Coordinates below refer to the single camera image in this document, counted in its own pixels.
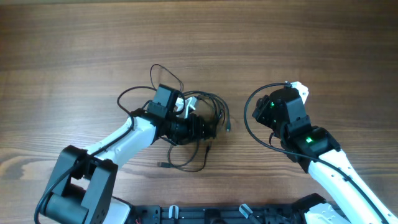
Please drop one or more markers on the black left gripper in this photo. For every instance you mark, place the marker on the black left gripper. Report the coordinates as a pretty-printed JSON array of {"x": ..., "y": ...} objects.
[{"x": 194, "y": 129}]

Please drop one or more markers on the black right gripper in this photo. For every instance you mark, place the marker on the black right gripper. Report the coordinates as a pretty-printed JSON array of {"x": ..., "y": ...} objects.
[{"x": 263, "y": 109}]

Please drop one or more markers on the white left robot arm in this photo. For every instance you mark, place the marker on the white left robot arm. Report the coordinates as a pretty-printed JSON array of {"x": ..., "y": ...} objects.
[{"x": 80, "y": 188}]

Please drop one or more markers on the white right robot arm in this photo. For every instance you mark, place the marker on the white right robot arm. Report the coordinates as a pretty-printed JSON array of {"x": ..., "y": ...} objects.
[{"x": 320, "y": 155}]

